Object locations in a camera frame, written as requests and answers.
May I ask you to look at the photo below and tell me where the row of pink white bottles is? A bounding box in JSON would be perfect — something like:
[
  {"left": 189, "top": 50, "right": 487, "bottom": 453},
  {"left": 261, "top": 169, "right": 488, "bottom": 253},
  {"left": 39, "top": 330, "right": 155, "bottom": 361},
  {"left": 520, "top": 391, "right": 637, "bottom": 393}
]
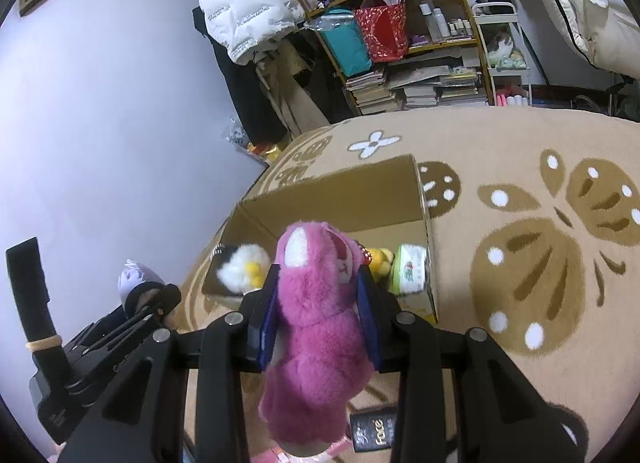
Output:
[{"left": 495, "top": 84, "right": 531, "bottom": 107}]

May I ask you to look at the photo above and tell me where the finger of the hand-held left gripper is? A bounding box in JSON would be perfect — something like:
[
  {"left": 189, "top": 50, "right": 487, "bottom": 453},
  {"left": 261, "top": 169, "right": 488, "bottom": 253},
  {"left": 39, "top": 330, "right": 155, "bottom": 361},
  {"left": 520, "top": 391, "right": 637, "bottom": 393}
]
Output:
[{"left": 65, "top": 285, "right": 181, "bottom": 369}]

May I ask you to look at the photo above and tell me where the lavender haired plush doll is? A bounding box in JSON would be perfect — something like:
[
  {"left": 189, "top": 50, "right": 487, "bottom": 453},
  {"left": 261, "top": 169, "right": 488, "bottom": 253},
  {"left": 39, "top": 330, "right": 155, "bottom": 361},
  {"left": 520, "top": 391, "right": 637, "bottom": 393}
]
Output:
[{"left": 117, "top": 258, "right": 168, "bottom": 316}]

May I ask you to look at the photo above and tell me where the cardboard box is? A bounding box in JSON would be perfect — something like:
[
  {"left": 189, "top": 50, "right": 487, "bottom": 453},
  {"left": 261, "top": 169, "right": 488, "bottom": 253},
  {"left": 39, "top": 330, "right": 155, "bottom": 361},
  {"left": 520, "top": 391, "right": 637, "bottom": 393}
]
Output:
[{"left": 200, "top": 153, "right": 441, "bottom": 326}]

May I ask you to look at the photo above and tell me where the beige butterfly pattern blanket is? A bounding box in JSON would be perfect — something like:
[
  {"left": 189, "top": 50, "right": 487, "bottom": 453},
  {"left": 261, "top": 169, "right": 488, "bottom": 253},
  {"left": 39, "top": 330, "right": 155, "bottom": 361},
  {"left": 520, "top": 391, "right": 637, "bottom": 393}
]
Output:
[{"left": 177, "top": 106, "right": 640, "bottom": 463}]

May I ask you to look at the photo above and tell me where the yellow duck plush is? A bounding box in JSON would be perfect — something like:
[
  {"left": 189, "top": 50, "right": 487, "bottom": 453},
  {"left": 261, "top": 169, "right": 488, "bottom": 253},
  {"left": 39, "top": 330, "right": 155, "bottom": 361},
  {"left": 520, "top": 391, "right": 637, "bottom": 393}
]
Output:
[{"left": 367, "top": 247, "right": 396, "bottom": 276}]

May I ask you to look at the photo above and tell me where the white puffer jacket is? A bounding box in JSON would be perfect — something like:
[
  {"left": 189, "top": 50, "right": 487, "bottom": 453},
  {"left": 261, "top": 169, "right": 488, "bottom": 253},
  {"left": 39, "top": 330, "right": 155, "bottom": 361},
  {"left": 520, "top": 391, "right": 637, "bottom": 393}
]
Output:
[{"left": 192, "top": 0, "right": 307, "bottom": 66}]

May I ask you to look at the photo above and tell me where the black hanging coat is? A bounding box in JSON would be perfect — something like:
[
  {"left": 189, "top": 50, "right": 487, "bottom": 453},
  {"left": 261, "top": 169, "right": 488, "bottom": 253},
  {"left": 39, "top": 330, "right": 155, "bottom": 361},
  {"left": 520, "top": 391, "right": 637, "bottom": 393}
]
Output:
[{"left": 192, "top": 8, "right": 288, "bottom": 144}]

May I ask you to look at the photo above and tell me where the wooden shelf unit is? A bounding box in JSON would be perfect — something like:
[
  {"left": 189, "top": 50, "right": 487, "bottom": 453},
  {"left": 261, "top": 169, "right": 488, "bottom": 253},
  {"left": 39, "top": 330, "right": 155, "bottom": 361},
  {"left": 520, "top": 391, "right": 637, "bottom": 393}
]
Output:
[{"left": 300, "top": 0, "right": 493, "bottom": 116}]

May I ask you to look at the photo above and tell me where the white metal cart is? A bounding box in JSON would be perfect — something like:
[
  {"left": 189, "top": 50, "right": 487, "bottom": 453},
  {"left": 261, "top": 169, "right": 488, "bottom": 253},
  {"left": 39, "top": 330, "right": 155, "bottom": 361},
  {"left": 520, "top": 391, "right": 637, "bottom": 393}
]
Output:
[{"left": 470, "top": 2, "right": 533, "bottom": 109}]

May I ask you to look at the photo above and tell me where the dark metal frame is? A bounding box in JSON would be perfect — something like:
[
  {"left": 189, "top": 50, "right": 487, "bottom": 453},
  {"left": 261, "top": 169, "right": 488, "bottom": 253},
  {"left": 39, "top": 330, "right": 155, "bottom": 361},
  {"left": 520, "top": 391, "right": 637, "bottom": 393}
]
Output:
[{"left": 572, "top": 70, "right": 640, "bottom": 121}]

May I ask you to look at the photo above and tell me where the pink plastic packet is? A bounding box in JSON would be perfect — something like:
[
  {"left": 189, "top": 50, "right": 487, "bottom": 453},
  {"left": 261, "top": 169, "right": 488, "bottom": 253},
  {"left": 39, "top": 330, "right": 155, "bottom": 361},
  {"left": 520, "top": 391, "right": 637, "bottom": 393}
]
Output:
[{"left": 247, "top": 438, "right": 353, "bottom": 463}]

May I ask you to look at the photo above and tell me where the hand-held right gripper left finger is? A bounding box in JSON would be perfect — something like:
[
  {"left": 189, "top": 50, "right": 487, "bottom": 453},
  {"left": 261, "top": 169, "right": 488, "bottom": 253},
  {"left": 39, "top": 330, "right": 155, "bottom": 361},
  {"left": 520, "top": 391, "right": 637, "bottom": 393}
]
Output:
[{"left": 62, "top": 264, "right": 282, "bottom": 463}]

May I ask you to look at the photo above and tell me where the stack of books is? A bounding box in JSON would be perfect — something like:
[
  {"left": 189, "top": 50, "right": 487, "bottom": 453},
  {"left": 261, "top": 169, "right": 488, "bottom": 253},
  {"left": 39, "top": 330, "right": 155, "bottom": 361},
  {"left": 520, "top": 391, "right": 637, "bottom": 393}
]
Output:
[{"left": 345, "top": 68, "right": 406, "bottom": 116}]

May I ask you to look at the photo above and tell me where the pile of magazines and papers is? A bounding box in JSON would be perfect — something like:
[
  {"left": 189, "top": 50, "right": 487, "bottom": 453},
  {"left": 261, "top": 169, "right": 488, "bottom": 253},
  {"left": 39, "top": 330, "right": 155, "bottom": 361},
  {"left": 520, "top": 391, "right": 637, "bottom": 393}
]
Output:
[{"left": 387, "top": 50, "right": 488, "bottom": 109}]

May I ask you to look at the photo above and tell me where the red gift bag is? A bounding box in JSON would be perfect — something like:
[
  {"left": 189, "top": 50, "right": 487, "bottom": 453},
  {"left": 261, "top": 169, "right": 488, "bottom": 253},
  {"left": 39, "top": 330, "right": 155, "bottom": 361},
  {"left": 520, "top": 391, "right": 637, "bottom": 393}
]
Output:
[{"left": 354, "top": 0, "right": 410, "bottom": 63}]

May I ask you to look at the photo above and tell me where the teal bag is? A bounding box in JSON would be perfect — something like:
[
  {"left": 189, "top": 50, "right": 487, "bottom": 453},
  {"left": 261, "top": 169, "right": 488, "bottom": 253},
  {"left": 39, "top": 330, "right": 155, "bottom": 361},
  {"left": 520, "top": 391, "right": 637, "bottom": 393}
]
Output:
[{"left": 312, "top": 8, "right": 373, "bottom": 78}]

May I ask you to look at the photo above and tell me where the pink bear plush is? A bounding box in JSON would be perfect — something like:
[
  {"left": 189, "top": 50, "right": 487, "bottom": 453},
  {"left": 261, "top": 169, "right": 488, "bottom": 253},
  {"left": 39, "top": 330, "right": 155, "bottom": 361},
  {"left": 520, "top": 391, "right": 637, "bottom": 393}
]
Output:
[{"left": 257, "top": 220, "right": 376, "bottom": 459}]

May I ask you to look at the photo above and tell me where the green tissue packet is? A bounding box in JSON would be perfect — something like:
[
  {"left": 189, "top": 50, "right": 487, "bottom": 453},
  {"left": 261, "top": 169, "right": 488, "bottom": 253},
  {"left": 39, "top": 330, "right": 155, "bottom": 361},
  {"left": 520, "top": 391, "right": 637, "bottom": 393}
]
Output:
[{"left": 389, "top": 243, "right": 430, "bottom": 296}]

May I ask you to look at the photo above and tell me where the white fluffy plush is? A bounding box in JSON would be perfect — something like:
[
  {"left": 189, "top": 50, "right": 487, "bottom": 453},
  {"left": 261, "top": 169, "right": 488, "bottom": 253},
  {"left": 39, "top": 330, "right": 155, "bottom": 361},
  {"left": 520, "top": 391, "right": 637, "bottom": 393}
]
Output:
[{"left": 215, "top": 243, "right": 273, "bottom": 291}]

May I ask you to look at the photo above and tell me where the plastic bag of snacks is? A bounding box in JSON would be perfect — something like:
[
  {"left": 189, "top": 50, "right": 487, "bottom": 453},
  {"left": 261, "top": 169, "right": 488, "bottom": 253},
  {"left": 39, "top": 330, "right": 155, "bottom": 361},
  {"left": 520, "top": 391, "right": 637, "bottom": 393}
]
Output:
[{"left": 222, "top": 116, "right": 291, "bottom": 164}]

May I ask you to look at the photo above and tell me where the calico cat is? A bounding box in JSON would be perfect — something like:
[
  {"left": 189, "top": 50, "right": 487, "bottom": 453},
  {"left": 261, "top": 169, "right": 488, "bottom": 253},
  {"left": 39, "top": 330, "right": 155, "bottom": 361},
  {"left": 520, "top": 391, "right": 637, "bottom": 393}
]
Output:
[{"left": 487, "top": 30, "right": 516, "bottom": 61}]

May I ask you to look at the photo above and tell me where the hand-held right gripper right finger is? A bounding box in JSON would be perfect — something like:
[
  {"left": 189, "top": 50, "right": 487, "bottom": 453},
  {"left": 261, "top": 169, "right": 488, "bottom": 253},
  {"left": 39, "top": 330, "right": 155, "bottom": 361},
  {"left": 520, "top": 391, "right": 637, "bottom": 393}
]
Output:
[{"left": 356, "top": 267, "right": 586, "bottom": 463}]

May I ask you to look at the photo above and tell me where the white quilted bedding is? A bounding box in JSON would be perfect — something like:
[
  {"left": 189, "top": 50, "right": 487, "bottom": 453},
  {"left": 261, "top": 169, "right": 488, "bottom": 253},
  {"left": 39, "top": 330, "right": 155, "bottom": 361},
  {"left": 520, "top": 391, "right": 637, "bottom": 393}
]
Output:
[{"left": 520, "top": 0, "right": 640, "bottom": 81}]

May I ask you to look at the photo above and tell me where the black tissue packet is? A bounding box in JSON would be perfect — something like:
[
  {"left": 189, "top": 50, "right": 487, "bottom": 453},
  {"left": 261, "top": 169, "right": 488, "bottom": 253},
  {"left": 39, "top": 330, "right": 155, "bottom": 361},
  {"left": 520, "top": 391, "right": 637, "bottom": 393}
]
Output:
[{"left": 349, "top": 410, "right": 401, "bottom": 455}]

